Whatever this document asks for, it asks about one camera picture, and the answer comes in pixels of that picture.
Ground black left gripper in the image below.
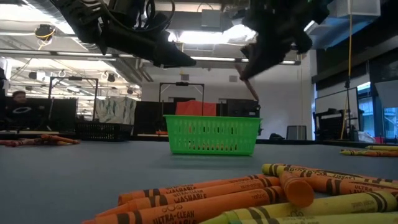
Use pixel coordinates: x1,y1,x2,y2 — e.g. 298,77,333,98
61,0,197,68

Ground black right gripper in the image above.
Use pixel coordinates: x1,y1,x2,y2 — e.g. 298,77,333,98
239,0,314,82

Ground green plastic basket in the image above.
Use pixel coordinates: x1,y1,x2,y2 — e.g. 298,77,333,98
163,114,262,156

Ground orange red fabric cover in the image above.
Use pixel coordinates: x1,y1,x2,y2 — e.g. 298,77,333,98
175,100,218,116

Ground grey ceiling box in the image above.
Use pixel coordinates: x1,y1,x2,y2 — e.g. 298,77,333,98
200,8,223,29

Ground black cabinet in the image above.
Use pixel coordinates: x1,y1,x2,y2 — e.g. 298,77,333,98
226,98,261,119

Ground white patterned cloth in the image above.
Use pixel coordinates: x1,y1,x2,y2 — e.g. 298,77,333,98
94,96,137,126

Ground glass board panel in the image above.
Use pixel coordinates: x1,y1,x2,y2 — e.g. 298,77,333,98
314,86,360,141

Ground grey waste bin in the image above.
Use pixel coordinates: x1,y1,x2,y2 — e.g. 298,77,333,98
285,124,308,141

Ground black light stand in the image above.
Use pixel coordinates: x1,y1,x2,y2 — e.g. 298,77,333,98
343,79,354,142

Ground black plastic crate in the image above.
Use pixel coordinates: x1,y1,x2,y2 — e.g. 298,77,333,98
75,121,134,142

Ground yellow crayon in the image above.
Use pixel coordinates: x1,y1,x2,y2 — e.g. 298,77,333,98
261,163,398,190
339,149,398,157
229,212,398,224
364,144,398,152
200,190,398,224

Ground white plastic bag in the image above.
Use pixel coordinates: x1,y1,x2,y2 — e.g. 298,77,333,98
356,130,376,144

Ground orange crayon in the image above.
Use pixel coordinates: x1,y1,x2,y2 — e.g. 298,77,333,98
306,175,398,197
278,170,315,208
81,185,289,224
118,174,272,207
96,176,281,218
40,134,81,145

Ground long ceiling light strip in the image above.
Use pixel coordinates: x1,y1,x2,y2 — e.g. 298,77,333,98
0,49,302,65

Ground person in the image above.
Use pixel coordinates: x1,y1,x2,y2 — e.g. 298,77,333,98
4,90,43,130

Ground black metal frame stand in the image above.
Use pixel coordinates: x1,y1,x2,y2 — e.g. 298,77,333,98
47,76,100,123
159,82,205,138

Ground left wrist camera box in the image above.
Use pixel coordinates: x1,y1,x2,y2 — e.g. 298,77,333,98
108,0,147,23

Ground yellow hanging cable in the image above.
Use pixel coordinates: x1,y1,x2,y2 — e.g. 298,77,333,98
340,17,354,141

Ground black wire rack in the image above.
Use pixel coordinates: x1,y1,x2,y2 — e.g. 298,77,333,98
313,108,346,141

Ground yellow cable reel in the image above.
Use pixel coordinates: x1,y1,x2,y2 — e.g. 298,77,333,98
33,23,57,42

